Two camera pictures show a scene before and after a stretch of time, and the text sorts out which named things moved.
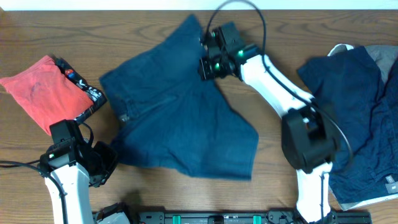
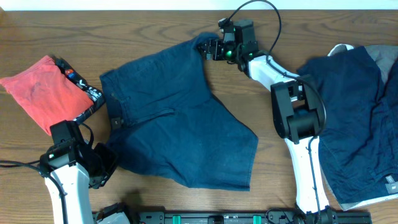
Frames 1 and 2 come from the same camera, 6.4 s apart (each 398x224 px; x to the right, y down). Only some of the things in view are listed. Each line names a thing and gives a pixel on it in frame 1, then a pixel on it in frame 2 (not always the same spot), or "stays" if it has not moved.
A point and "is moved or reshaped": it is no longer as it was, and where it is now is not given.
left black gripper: (111, 153) stays
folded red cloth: (45, 93) stays
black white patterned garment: (98, 98) stays
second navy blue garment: (347, 83) stays
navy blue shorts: (171, 114) is moved or reshaped
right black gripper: (205, 69) -> (212, 43)
